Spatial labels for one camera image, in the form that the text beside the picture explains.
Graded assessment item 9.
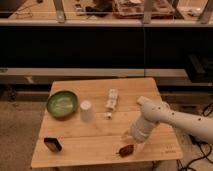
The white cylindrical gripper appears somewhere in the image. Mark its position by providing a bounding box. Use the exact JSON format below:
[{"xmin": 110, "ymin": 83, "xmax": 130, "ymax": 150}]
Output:
[{"xmin": 130, "ymin": 116, "xmax": 157, "ymax": 143}]

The white ceramic cup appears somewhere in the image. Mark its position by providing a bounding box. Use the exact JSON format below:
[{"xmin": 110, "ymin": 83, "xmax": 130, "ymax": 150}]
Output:
[{"xmin": 80, "ymin": 100, "xmax": 94, "ymax": 122}]

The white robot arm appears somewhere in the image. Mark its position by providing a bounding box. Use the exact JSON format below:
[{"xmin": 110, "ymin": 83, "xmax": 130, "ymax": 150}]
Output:
[{"xmin": 129, "ymin": 96, "xmax": 213, "ymax": 144}]

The dark brown eraser block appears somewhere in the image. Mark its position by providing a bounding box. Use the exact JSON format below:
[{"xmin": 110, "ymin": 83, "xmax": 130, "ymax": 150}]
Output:
[{"xmin": 44, "ymin": 138, "xmax": 62, "ymax": 152}]

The small white cube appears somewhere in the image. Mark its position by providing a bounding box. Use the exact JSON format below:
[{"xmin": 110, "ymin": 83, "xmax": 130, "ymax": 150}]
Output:
[{"xmin": 105, "ymin": 112, "xmax": 112, "ymax": 119}]

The wooden table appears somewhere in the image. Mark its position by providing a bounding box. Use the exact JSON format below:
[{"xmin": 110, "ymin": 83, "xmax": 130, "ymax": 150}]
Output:
[{"xmin": 31, "ymin": 78, "xmax": 183, "ymax": 168}]

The green bowl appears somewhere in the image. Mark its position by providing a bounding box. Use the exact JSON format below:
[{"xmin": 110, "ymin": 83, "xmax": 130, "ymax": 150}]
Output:
[{"xmin": 46, "ymin": 90, "xmax": 78, "ymax": 119}]

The black floor cable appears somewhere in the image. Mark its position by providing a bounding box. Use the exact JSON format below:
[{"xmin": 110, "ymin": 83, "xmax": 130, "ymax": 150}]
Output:
[{"xmin": 176, "ymin": 103, "xmax": 213, "ymax": 171}]

